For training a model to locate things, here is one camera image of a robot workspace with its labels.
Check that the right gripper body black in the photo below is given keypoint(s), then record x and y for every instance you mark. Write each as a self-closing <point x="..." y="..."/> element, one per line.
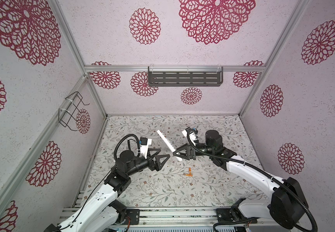
<point x="192" y="153"/>

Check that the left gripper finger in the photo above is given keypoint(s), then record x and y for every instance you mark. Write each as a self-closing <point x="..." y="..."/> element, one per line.
<point x="160" y="161"/>
<point x="152" y="152"/>

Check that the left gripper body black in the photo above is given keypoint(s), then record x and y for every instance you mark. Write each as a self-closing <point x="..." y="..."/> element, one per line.
<point x="142" y="164"/>

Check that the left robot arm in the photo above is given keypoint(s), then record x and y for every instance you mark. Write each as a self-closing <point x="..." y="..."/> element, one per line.
<point x="103" y="209"/>

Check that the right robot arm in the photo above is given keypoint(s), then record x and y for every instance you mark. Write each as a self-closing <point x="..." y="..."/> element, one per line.
<point x="286" y="202"/>

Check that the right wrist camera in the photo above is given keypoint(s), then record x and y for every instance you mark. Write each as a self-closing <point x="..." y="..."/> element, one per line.
<point x="192" y="136"/>

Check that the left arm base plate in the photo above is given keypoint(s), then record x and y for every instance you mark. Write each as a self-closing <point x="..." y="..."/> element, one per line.
<point x="130" y="216"/>

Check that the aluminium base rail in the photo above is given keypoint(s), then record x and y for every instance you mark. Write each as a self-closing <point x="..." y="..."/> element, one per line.
<point x="184" y="217"/>

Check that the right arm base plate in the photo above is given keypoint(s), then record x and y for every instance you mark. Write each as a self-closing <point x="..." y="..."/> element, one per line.
<point x="232" y="216"/>

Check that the grey wall shelf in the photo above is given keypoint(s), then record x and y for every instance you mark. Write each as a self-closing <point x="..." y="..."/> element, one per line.
<point x="184" y="79"/>

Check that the black wire wall rack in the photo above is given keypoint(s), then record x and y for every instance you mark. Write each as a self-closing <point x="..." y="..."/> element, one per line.
<point x="75" y="116"/>

